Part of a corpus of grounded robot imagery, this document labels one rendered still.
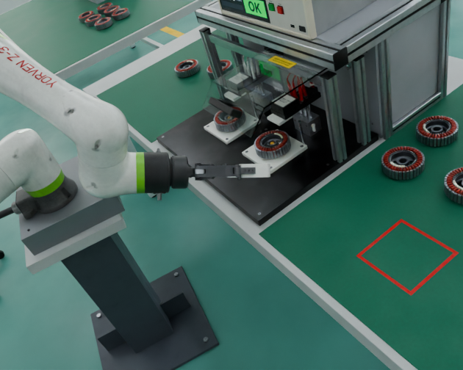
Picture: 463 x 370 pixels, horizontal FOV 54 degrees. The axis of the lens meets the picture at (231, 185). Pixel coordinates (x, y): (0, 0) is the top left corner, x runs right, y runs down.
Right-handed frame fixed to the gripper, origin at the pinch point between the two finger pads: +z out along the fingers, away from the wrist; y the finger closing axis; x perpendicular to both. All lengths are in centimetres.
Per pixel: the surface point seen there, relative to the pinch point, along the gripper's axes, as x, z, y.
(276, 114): 17.4, 14.7, -29.9
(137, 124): 20, -27, -86
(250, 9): 48, 6, -28
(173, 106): 27, -12, -86
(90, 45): 76, -51, -177
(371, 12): 42, 35, -8
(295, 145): 7.8, 21.1, -31.8
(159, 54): 61, -14, -132
